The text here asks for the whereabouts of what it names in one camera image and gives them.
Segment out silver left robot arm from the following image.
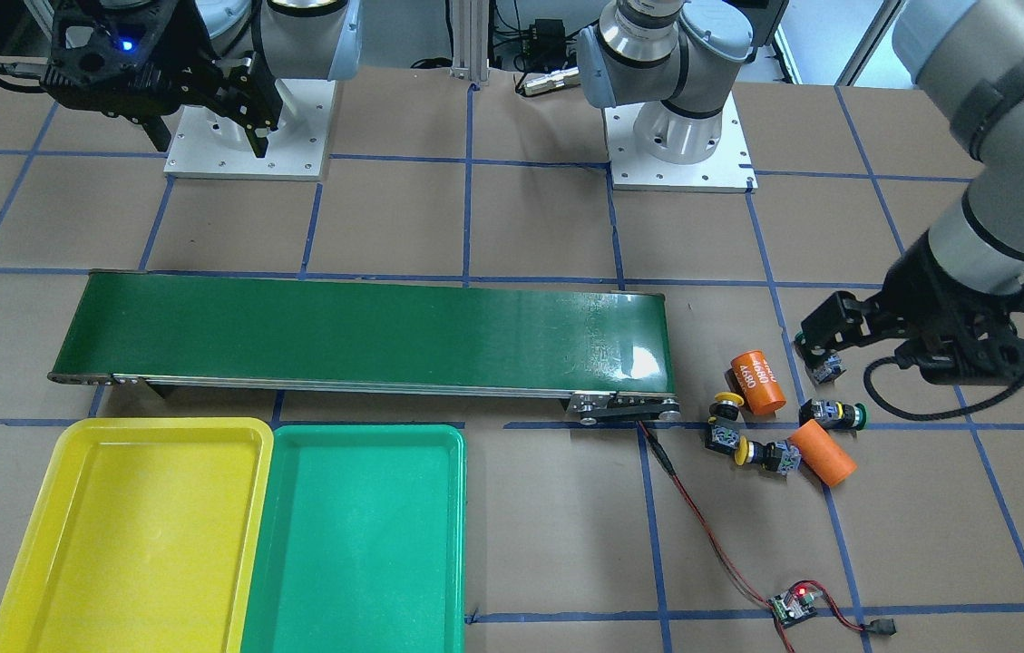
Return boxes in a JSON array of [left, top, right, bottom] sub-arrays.
[[575, 1, 1024, 385]]

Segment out yellow push button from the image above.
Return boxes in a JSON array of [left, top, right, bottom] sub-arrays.
[[733, 436, 803, 476], [703, 392, 745, 456]]

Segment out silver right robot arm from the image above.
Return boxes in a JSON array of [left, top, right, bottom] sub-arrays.
[[24, 1, 362, 158]]

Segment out orange cylinder with 4680 print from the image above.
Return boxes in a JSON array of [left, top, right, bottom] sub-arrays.
[[730, 350, 788, 416]]

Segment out red black conveyor cable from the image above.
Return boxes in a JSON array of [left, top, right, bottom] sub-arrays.
[[635, 423, 897, 636]]

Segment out plain orange cylinder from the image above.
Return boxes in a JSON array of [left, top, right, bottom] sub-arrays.
[[788, 419, 857, 488]]

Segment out yellow plastic tray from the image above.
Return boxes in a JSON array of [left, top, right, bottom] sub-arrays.
[[0, 417, 274, 652]]

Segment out green push button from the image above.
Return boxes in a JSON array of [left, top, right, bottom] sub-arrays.
[[798, 398, 869, 432], [794, 332, 846, 385]]

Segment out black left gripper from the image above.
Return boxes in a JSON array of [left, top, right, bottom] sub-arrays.
[[797, 243, 1024, 387]]

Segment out green conveyor belt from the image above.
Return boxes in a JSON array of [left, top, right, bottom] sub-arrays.
[[48, 271, 681, 425]]

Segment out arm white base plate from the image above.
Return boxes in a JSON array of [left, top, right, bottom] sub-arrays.
[[602, 94, 759, 193], [163, 79, 340, 182]]

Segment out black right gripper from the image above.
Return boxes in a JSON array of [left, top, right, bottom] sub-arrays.
[[39, 1, 284, 160]]

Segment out green plastic tray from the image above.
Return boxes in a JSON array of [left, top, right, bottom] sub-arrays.
[[241, 424, 466, 652]]

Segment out small motor controller board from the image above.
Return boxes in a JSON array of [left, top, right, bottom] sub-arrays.
[[768, 584, 825, 629]]

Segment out aluminium frame post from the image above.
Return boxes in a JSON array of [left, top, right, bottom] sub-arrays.
[[447, 0, 490, 91]]

